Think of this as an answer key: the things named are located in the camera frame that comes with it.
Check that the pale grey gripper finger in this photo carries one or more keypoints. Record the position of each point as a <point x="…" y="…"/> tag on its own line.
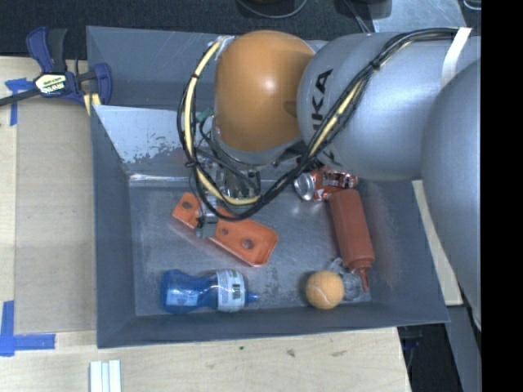
<point x="209" y="228"/>

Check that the orange flat block with holes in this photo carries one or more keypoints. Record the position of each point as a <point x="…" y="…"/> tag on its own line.
<point x="245" y="239"/>

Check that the blue plastic bottle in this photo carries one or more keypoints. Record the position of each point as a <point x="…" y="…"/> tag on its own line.
<point x="192" y="292"/>

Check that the grey metal bin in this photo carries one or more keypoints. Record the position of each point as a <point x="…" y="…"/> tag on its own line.
<point x="294" y="235"/>

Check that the crushed red and silver can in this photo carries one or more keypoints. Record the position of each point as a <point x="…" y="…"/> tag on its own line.
<point x="327" y="182"/>

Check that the red-brown squeeze bottle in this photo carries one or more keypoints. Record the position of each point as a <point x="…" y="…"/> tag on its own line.
<point x="351" y="231"/>

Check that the orange tennis ball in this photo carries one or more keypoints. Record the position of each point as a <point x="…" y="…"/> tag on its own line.
<point x="324" y="289"/>

